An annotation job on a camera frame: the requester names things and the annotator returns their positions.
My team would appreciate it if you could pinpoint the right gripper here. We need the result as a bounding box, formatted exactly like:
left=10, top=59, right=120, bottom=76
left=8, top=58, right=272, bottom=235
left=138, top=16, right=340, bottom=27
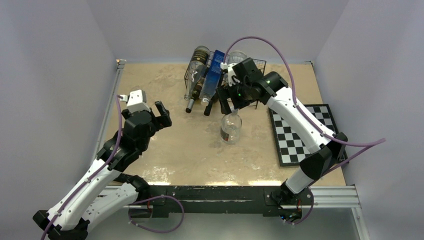
left=216, top=78, right=257, bottom=114

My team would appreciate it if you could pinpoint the blue square glass bottle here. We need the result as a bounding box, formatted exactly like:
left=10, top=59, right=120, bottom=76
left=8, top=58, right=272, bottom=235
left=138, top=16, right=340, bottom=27
left=199, top=50, right=225, bottom=107

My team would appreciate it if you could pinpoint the dark brown glass bottle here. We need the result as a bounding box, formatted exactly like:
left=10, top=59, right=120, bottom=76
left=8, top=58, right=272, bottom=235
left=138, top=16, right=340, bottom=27
left=203, top=93, right=219, bottom=116

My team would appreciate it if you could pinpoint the clear bottle silver cap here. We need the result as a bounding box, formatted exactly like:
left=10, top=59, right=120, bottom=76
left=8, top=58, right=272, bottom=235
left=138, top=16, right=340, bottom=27
left=220, top=109, right=243, bottom=144

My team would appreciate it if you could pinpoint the clear bottle white cap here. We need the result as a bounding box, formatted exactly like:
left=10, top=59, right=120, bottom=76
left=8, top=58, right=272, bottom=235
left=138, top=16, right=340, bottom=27
left=223, top=50, right=248, bottom=84

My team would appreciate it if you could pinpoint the clear glass bottle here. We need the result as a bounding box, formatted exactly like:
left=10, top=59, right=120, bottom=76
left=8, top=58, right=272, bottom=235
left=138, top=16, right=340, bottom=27
left=184, top=45, right=210, bottom=101

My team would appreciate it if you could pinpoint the black wire wine rack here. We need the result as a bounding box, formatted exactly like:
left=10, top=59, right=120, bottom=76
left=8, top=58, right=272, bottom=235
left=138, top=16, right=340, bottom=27
left=183, top=54, right=269, bottom=112

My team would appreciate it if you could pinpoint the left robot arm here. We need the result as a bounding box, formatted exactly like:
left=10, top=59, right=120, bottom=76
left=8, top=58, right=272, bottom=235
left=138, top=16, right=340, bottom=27
left=32, top=101, right=172, bottom=240

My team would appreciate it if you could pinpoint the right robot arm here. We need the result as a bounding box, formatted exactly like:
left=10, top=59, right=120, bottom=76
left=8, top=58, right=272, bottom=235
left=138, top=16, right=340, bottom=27
left=216, top=57, right=348, bottom=204

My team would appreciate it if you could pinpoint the black white chessboard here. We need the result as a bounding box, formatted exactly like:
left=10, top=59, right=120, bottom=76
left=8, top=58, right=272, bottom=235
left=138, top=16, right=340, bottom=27
left=268, top=104, right=339, bottom=167

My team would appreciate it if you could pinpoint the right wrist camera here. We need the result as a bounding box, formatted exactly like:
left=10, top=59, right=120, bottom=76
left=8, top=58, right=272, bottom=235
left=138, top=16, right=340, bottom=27
left=220, top=62, right=240, bottom=86

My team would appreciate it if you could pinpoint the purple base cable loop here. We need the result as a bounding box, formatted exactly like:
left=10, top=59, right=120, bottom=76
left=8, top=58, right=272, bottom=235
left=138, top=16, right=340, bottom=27
left=128, top=192, right=185, bottom=233

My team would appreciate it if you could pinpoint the black mounting base plate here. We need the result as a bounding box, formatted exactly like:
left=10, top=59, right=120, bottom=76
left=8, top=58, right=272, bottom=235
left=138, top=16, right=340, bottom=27
left=130, top=185, right=313, bottom=218

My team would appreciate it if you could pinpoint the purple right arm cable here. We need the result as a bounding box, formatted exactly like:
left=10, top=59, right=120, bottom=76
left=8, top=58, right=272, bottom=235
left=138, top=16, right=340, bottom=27
left=223, top=36, right=387, bottom=186

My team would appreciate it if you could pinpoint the aluminium table frame rail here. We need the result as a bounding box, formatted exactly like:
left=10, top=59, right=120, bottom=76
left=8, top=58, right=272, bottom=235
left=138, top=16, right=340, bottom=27
left=59, top=59, right=370, bottom=240

